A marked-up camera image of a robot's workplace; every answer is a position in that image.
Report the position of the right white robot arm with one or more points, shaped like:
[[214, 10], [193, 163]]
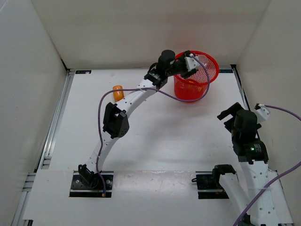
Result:
[[256, 206]]

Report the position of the orange juice bottle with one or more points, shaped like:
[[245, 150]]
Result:
[[118, 93]]

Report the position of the clear plastic bottle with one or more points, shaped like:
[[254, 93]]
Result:
[[200, 61]]

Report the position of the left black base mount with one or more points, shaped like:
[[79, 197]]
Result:
[[82, 189]]

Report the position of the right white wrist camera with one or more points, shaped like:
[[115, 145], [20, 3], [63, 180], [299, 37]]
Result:
[[261, 112]]

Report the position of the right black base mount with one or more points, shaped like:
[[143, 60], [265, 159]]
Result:
[[207, 187]]

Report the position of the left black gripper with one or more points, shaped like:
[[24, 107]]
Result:
[[186, 74]]

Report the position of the left aluminium frame rail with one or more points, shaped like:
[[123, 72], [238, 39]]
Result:
[[47, 151]]

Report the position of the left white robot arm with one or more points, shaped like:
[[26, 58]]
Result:
[[113, 123]]

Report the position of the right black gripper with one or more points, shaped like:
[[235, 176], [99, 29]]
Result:
[[231, 110]]

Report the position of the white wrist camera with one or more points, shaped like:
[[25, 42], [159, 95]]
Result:
[[190, 61], [261, 112]]

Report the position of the aluminium frame rail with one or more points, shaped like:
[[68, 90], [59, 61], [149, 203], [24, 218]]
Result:
[[244, 135], [47, 151]]

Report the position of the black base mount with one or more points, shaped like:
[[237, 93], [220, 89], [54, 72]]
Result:
[[82, 189], [207, 187]]

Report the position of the red mesh plastic bin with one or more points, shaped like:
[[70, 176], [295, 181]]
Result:
[[195, 86]]

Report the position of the right aluminium frame rail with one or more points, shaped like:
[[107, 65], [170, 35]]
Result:
[[244, 135]]

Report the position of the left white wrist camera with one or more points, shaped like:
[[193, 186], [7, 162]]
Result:
[[190, 61]]

